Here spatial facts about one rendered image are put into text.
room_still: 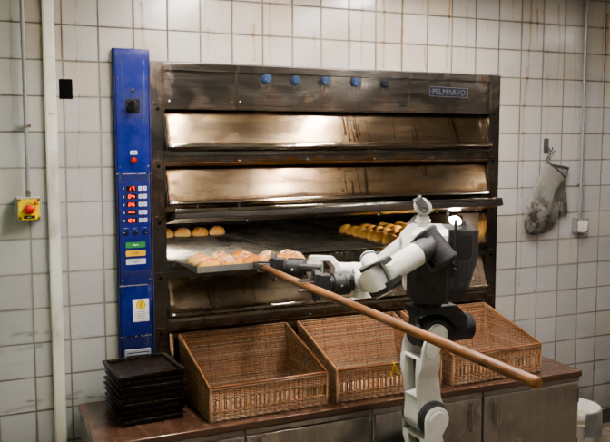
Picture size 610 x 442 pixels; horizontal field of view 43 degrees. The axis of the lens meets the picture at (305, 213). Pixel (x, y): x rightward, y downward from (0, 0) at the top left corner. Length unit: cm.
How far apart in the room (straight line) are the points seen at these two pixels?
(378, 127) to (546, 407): 164
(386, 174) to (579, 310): 157
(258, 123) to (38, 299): 128
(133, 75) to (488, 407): 227
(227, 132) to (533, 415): 205
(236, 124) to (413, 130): 97
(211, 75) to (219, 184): 51
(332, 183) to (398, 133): 46
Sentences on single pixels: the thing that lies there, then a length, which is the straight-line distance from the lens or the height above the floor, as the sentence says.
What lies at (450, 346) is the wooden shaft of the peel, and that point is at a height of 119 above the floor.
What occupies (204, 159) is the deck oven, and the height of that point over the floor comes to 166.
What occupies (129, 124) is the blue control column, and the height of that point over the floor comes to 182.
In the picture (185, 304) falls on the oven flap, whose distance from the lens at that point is 368.
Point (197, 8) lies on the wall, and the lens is 368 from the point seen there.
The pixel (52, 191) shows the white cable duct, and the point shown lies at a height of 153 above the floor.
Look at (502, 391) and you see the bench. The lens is 396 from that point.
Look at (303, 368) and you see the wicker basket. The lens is 370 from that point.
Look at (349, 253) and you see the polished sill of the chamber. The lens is 396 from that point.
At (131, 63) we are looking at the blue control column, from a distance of 354.
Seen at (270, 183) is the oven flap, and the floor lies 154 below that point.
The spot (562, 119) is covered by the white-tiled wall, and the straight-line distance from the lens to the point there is 470.
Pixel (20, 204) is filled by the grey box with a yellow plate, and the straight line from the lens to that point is 343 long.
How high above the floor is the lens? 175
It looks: 5 degrees down
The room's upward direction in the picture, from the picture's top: straight up
